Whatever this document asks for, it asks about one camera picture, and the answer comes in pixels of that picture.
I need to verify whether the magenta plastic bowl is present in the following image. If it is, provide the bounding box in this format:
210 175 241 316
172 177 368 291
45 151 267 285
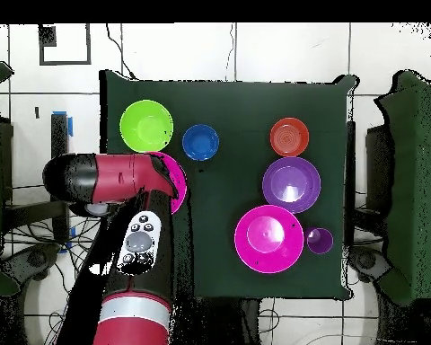
145 151 189 216
233 204 305 275

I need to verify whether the blue plastic bowl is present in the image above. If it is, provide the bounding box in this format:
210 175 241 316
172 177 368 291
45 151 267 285
181 123 221 162

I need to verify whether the purple plastic bowl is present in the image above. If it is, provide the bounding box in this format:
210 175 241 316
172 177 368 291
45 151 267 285
261 156 322 215

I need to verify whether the dark green tablecloth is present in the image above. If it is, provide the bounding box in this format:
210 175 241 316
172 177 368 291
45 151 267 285
99 69 356 302

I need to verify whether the red plastic bowl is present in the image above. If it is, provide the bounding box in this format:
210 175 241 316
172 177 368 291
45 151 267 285
269 117 311 158

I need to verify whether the large lime green bowl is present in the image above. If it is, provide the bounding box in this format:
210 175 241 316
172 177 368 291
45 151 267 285
119 99 174 154

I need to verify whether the purple plastic cup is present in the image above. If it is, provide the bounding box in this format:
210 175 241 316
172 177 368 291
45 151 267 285
304 226 334 255

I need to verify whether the blue tape strip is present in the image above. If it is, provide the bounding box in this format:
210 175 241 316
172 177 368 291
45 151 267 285
52 111 74 137

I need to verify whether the black metal stand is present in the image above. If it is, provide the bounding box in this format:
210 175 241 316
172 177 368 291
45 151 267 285
3 113 71 245

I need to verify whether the thin grey cable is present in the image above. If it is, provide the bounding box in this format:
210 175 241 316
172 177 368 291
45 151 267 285
224 23 237 82

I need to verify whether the grey pedestal foot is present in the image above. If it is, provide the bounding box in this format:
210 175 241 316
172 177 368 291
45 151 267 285
0 243 62 285
347 246 392 285

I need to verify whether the black cable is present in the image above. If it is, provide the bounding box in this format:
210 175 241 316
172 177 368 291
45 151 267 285
105 23 136 79

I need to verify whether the tangle of black cables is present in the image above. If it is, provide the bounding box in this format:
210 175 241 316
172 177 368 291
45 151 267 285
3 215 101 342

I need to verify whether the black square floor frame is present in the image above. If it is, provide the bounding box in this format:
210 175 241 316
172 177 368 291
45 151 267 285
39 23 92 66

